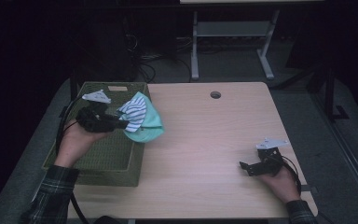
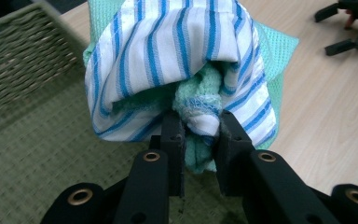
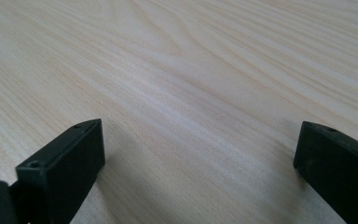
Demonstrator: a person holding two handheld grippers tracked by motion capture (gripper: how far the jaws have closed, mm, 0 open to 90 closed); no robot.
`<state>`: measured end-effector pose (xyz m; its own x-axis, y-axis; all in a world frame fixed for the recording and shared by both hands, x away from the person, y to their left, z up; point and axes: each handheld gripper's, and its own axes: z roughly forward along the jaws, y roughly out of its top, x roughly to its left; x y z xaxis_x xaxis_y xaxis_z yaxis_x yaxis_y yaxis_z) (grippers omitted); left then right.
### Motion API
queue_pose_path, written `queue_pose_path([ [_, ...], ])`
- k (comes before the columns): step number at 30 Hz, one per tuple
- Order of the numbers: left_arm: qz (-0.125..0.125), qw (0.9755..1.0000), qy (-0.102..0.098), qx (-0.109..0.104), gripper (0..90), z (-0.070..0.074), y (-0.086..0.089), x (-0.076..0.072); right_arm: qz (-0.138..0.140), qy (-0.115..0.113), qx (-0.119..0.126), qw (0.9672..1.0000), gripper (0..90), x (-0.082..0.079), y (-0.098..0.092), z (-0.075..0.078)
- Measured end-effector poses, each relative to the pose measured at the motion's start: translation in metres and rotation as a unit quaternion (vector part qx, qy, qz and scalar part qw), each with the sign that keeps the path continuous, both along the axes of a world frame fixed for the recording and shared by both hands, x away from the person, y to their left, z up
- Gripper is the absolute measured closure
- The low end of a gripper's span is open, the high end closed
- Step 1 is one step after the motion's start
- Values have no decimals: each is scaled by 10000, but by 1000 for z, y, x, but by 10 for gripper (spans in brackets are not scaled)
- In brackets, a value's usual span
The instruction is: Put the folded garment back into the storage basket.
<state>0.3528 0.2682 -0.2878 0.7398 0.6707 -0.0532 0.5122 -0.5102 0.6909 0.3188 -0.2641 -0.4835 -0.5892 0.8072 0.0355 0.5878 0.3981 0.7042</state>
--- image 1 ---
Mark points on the mint green baby garment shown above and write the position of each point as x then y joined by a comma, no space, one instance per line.
150,124

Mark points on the grey metal floor rail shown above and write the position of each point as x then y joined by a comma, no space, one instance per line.
348,155

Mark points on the person's right hand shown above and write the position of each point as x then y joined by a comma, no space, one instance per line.
282,183

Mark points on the dark metal stand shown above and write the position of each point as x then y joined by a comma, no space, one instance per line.
329,93

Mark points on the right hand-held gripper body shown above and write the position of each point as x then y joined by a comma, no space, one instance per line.
267,161

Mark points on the person's left hand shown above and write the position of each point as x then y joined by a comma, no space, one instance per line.
74,143

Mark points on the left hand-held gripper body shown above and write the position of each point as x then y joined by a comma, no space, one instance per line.
96,119

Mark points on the green woven basket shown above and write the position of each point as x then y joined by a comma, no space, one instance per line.
112,155

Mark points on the white metal frame table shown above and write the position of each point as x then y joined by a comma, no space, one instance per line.
233,28

